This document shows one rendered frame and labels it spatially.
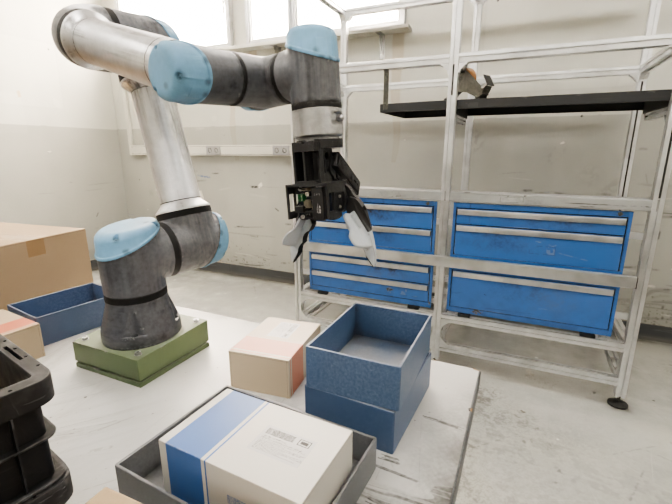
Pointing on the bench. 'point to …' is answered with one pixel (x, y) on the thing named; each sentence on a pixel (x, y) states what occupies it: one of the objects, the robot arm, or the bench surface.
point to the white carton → (254, 455)
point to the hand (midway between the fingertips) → (333, 264)
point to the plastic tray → (138, 469)
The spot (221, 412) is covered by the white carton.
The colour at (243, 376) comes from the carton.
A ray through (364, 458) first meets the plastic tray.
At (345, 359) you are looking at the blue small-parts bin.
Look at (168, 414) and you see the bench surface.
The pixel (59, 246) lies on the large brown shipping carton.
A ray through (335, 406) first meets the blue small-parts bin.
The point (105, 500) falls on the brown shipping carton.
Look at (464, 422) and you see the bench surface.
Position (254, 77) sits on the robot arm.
